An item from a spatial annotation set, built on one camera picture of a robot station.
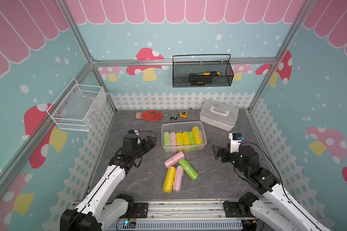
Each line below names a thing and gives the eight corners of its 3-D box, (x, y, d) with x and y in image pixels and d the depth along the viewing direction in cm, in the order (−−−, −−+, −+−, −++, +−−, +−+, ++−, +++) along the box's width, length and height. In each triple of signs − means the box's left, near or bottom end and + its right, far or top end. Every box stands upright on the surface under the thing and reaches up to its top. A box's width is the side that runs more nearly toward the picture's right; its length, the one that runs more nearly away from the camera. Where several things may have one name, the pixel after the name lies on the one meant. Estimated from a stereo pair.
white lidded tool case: (197, 121, 115) (199, 110, 105) (206, 106, 126) (209, 95, 116) (229, 134, 107) (234, 123, 97) (236, 117, 118) (241, 106, 108)
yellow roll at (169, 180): (162, 191, 82) (162, 189, 80) (168, 167, 91) (168, 165, 88) (171, 193, 81) (171, 191, 79) (176, 169, 90) (176, 167, 88)
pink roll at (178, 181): (172, 190, 82) (172, 189, 79) (176, 167, 91) (176, 165, 88) (180, 192, 81) (180, 190, 79) (184, 168, 90) (184, 166, 88)
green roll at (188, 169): (192, 182, 85) (193, 180, 82) (177, 163, 93) (177, 160, 90) (199, 176, 87) (199, 174, 84) (183, 158, 94) (184, 156, 92)
